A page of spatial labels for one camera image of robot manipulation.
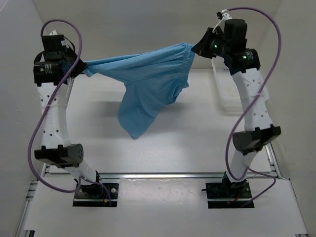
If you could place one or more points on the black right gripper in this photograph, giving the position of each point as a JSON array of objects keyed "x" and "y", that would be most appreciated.
[{"x": 202, "y": 48}]

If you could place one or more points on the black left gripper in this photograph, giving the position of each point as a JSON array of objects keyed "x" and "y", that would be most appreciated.
[{"x": 81, "y": 67}]

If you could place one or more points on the light blue shorts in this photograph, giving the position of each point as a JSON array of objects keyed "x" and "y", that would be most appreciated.
[{"x": 152, "y": 81}]

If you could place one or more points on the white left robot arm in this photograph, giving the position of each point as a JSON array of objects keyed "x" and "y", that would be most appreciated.
[{"x": 56, "y": 147}]

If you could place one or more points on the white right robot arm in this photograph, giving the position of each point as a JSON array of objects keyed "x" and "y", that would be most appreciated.
[{"x": 243, "y": 63}]

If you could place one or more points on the white plastic mesh basket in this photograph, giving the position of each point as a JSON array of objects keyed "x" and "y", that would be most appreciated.
[{"x": 228, "y": 95}]

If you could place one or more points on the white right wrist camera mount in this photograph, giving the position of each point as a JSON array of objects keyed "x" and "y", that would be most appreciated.
[{"x": 222, "y": 16}]

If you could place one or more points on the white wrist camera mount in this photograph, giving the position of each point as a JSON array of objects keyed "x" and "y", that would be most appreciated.
[
  {"x": 222, "y": 16},
  {"x": 53, "y": 33}
]

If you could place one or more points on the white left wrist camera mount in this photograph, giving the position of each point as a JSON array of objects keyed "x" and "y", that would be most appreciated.
[{"x": 53, "y": 33}]

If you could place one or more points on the aluminium front rail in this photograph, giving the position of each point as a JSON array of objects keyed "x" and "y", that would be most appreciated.
[{"x": 162, "y": 175}]

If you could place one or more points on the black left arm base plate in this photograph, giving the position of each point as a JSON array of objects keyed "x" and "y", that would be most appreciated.
[{"x": 96, "y": 194}]

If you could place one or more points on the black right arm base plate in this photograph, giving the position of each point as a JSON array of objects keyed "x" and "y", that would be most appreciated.
[{"x": 227, "y": 195}]

